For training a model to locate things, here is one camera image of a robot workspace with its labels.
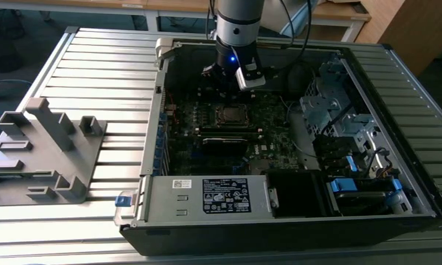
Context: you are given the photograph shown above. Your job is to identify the silver CPU plate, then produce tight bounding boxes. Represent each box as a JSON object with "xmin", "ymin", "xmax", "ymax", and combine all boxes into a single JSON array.
[{"xmin": 222, "ymin": 106, "xmax": 246, "ymax": 121}]

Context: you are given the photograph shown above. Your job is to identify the black RAM slot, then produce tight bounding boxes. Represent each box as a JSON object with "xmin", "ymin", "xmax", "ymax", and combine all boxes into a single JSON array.
[
  {"xmin": 200, "ymin": 131, "xmax": 263, "ymax": 140},
  {"xmin": 200, "ymin": 126, "xmax": 262, "ymax": 133}
]

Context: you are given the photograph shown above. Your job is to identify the pale blue teach pendant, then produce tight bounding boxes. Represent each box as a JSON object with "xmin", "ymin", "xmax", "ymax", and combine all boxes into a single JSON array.
[{"xmin": 260, "ymin": 0, "xmax": 319, "ymax": 37}]

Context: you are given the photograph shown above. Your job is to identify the metal drive cage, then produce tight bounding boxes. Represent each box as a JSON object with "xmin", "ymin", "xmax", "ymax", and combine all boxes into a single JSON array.
[{"xmin": 298, "ymin": 61, "xmax": 379, "ymax": 155}]

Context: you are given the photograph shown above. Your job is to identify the green motherboard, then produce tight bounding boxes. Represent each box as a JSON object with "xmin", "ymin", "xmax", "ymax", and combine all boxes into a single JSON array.
[{"xmin": 164, "ymin": 87, "xmax": 320, "ymax": 177}]

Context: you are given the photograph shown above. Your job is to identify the black graphics card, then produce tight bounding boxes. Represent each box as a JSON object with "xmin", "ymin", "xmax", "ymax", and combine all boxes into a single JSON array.
[{"xmin": 200, "ymin": 137, "xmax": 250, "ymax": 162}]

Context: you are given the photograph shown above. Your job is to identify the brown chipset heatsink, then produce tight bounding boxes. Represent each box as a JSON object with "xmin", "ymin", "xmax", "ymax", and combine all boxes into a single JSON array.
[{"xmin": 248, "ymin": 159, "xmax": 272, "ymax": 171}]

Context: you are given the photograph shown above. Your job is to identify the wooden cabinet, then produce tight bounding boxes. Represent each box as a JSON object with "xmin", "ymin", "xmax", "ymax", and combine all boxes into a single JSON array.
[{"xmin": 354, "ymin": 0, "xmax": 442, "ymax": 76}]

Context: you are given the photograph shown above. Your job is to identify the silver power supply unit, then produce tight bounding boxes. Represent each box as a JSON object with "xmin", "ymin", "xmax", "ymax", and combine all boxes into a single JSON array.
[{"xmin": 131, "ymin": 174, "xmax": 274, "ymax": 222}]

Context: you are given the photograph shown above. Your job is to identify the hard disk blue carrier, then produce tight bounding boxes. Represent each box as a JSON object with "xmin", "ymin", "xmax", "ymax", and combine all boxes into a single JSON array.
[{"xmin": 326, "ymin": 177, "xmax": 405, "ymax": 218}]

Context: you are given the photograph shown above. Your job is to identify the grey plastic parts rack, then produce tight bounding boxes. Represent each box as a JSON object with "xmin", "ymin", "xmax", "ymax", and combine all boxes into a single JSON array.
[{"xmin": 0, "ymin": 97, "xmax": 108, "ymax": 206}]

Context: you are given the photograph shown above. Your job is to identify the black office chair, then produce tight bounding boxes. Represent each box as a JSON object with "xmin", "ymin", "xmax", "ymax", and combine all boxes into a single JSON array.
[{"xmin": 0, "ymin": 8, "xmax": 32, "ymax": 75}]

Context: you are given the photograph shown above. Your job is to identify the blue case latch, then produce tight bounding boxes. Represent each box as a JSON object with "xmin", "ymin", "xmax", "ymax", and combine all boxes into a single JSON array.
[{"xmin": 112, "ymin": 189, "xmax": 140, "ymax": 226}]

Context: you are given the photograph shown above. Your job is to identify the black open PC case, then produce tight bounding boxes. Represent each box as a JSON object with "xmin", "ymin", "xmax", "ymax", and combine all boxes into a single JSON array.
[{"xmin": 117, "ymin": 38, "xmax": 442, "ymax": 257}]

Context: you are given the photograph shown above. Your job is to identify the green RAM stick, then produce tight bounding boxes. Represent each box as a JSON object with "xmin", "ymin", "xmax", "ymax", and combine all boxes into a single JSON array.
[{"xmin": 0, "ymin": 170, "xmax": 54, "ymax": 179}]

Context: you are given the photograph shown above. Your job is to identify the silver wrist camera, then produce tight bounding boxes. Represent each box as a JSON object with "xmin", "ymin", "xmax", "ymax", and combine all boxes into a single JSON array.
[{"xmin": 234, "ymin": 62, "xmax": 267, "ymax": 92}]

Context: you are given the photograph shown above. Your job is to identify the beige case release handle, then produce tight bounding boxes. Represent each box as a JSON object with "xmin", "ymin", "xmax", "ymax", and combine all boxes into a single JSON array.
[{"xmin": 153, "ymin": 38, "xmax": 177, "ymax": 67}]

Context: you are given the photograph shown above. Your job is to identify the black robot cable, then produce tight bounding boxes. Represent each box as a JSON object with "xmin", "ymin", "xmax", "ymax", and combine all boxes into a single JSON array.
[
  {"xmin": 258, "ymin": 0, "xmax": 295, "ymax": 50},
  {"xmin": 270, "ymin": 0, "xmax": 312, "ymax": 74}
]

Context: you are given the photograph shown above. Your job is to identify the thin red white wires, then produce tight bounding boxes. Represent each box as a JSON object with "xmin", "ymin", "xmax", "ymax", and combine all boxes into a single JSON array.
[{"xmin": 283, "ymin": 99, "xmax": 303, "ymax": 124}]

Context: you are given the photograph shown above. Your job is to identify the wooden desk white frame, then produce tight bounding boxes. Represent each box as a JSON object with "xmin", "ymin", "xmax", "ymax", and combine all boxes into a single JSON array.
[{"xmin": 0, "ymin": 0, "xmax": 373, "ymax": 43}]

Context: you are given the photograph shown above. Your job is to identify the grey flat cable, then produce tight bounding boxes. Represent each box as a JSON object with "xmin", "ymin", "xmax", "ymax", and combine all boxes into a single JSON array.
[{"xmin": 287, "ymin": 112, "xmax": 320, "ymax": 169}]

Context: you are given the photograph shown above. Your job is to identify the black data cable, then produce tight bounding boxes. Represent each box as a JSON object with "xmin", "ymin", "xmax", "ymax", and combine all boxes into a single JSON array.
[{"xmin": 319, "ymin": 104, "xmax": 355, "ymax": 134}]

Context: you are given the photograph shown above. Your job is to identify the blue floor cable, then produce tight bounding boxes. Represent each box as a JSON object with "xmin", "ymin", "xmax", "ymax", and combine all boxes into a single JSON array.
[{"xmin": 0, "ymin": 78, "xmax": 34, "ymax": 88}]

